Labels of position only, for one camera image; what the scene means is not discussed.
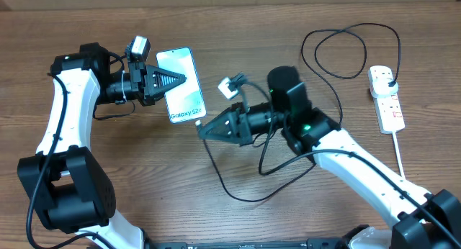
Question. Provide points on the white power strip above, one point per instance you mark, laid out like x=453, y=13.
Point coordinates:
x=388, y=109

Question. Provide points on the smartphone with lit screen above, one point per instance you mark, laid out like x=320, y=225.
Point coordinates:
x=184, y=102

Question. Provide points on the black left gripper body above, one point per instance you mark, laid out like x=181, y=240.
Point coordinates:
x=137, y=83

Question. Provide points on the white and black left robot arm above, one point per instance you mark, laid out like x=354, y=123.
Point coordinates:
x=67, y=188

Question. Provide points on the white charger plug adapter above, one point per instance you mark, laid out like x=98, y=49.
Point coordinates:
x=381, y=88

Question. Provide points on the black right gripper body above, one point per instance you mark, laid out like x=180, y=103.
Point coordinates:
x=256, y=122

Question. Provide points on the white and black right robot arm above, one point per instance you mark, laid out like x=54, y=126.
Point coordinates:
x=415, y=217

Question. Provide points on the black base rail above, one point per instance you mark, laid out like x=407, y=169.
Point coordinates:
x=311, y=243

